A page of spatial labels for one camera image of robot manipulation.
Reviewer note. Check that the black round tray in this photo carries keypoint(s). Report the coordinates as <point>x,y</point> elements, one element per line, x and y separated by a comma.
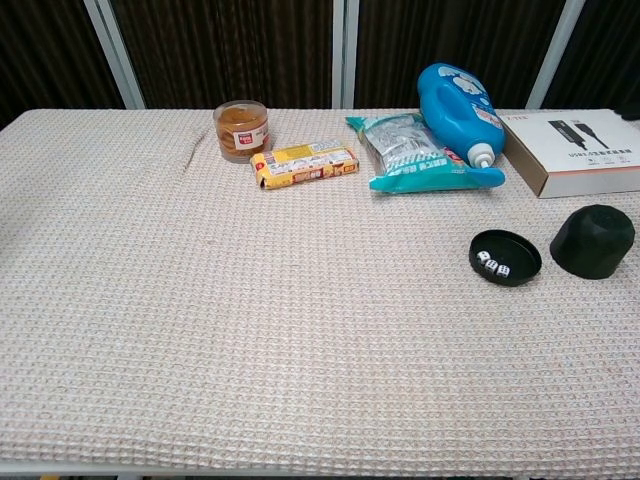
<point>520,250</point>

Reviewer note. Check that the black dice cup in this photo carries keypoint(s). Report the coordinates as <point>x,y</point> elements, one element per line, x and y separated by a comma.
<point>592,245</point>

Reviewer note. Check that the yellow biscuit pack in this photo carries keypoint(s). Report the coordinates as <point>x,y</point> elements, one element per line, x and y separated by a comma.
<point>305,165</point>

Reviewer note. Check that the beige waffle weave tablecloth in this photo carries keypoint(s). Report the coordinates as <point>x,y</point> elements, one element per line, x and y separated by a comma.
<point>300,325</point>

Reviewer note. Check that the teal silver snack bag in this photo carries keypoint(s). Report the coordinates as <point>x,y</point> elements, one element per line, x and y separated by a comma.
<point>400,150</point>

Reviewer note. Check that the clear jar of cookies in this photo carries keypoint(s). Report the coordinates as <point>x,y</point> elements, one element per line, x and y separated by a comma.
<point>242,132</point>

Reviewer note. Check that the white die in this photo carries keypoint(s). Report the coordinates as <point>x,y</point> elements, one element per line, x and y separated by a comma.
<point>502,272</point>
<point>483,256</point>
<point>491,265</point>

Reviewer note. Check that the blue detergent bottle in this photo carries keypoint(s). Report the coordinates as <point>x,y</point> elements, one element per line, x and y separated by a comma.
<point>460,115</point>

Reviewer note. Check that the dark ribbed partition panel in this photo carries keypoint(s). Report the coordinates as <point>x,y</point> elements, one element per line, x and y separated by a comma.
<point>400,40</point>
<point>225,50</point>
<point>610,50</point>
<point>45,50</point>

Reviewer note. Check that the white partition post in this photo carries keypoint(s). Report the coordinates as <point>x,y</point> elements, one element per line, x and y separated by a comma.
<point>116,55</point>
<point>345,50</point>
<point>556,50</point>

